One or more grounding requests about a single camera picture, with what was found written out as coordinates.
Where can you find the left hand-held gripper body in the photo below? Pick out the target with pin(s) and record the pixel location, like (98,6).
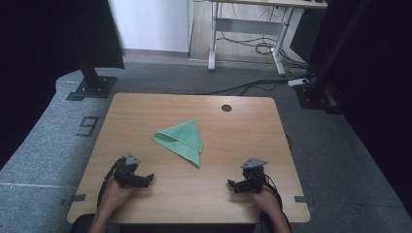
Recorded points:
(128,176)

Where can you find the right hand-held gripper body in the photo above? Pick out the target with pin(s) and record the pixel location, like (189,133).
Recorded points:
(254,176)

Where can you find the green cloth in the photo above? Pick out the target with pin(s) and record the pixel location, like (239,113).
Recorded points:
(184,142)

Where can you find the person's left hand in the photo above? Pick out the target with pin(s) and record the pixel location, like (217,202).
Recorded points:
(115,195)

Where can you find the person's right hand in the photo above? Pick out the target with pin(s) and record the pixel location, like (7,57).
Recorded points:
(265,200)

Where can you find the black chair armrest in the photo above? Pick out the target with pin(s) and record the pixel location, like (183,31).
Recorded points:
(263,226)
(81,225)

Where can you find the grey tape strip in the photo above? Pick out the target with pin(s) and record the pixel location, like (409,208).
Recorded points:
(301,199)
(75,198)

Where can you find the person's dark lap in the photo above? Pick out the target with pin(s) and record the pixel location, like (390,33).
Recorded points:
(188,228)

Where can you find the black tape floor mark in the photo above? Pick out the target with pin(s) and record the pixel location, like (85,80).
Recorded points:
(87,126)

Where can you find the black round table grommet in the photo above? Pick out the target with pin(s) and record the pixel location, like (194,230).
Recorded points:
(226,108)

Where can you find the black metal stand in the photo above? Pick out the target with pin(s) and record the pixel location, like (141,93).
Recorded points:
(94,85)
(315,93)

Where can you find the white power strip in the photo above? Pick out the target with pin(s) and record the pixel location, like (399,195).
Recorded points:
(298,82)

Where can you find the black curtain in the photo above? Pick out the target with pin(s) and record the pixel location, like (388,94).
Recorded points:
(39,64)
(382,81)

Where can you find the black computer case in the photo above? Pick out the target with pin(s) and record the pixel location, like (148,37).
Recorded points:
(304,35)

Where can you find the white desk frame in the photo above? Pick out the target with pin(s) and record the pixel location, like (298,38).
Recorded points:
(249,26)

